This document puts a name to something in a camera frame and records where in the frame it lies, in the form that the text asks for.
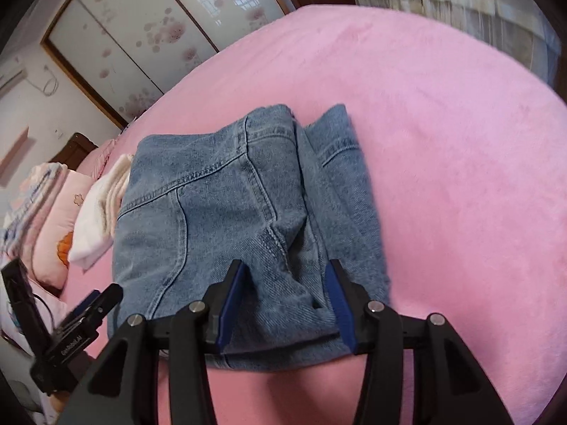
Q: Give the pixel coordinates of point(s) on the bed with pink sheet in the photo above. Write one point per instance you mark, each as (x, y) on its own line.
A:
(443, 186)

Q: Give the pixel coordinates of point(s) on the blue denim jacket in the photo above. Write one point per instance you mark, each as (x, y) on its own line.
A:
(199, 212)

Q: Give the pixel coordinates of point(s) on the white air conditioner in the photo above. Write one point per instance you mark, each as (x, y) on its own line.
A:
(12, 80)

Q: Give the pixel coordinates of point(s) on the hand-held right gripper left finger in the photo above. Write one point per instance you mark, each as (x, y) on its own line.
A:
(228, 310)

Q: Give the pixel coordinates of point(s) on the floral sliding door wardrobe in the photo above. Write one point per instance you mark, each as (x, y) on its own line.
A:
(133, 40)

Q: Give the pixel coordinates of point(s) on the folded floral quilt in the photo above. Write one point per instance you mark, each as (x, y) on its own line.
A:
(26, 203)

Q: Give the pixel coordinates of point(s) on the folded white blanket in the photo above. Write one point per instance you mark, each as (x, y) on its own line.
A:
(99, 217)

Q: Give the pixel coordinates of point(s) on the white sheer curtain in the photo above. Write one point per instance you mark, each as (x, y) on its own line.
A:
(465, 13)

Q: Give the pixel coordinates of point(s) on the pink pillow with blue cartoon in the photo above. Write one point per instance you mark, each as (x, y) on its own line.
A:
(15, 363)

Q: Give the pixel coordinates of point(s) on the dark wooden headboard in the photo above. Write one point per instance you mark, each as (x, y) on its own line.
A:
(75, 150)

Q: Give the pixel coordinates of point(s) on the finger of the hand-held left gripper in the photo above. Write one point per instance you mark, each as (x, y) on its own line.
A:
(84, 307)
(108, 301)

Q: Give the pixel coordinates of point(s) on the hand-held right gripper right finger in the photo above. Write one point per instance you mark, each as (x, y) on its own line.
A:
(343, 314)

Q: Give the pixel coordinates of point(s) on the pink wall shelf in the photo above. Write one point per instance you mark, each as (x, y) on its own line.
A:
(15, 148)

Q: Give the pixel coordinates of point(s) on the pink pillow with orange print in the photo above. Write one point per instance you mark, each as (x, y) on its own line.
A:
(62, 221)

